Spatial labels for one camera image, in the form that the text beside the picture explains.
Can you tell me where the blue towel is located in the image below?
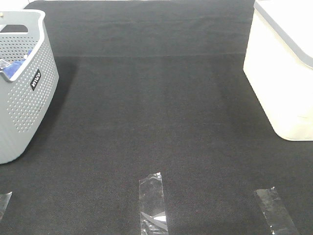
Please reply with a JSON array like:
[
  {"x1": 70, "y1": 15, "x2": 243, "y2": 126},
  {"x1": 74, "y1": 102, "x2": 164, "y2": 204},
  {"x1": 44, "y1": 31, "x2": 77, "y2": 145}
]
[{"x1": 0, "y1": 50, "x2": 32, "y2": 78}]

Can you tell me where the black table mat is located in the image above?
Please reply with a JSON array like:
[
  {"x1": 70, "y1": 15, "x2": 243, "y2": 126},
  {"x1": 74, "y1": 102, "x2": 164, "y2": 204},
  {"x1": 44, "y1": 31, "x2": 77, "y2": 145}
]
[{"x1": 0, "y1": 0, "x2": 313, "y2": 235}]

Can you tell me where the centre clear tape strip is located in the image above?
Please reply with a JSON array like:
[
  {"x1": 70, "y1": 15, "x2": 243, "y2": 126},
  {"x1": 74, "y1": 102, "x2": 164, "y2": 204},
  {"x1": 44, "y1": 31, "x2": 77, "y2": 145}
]
[{"x1": 139, "y1": 172, "x2": 169, "y2": 235}]

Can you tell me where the clear tape strip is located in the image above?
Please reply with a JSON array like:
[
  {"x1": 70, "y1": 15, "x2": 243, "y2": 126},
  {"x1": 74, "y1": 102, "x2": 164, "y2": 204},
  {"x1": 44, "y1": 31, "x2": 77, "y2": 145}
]
[
  {"x1": 139, "y1": 172, "x2": 169, "y2": 235},
  {"x1": 253, "y1": 187, "x2": 299, "y2": 235},
  {"x1": 0, "y1": 192, "x2": 12, "y2": 221}
]

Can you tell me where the grey perforated laundry basket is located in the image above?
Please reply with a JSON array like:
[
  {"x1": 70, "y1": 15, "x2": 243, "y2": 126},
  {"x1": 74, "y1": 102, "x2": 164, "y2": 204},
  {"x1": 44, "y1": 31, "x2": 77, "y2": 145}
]
[{"x1": 0, "y1": 9, "x2": 59, "y2": 164}]

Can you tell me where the cream plastic storage bin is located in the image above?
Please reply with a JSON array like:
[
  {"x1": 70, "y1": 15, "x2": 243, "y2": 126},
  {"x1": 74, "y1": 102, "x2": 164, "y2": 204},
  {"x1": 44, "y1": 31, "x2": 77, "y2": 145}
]
[{"x1": 243, "y1": 0, "x2": 313, "y2": 141}]

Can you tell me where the right clear tape strip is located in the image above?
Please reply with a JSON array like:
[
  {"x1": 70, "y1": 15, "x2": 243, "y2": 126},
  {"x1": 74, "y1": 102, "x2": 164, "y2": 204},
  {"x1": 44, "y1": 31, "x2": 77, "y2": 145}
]
[{"x1": 253, "y1": 187, "x2": 299, "y2": 235}]

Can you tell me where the left clear tape strip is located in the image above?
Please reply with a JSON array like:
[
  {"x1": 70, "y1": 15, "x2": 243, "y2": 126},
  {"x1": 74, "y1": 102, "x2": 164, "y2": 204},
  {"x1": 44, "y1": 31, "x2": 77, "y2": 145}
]
[{"x1": 0, "y1": 192, "x2": 12, "y2": 221}]

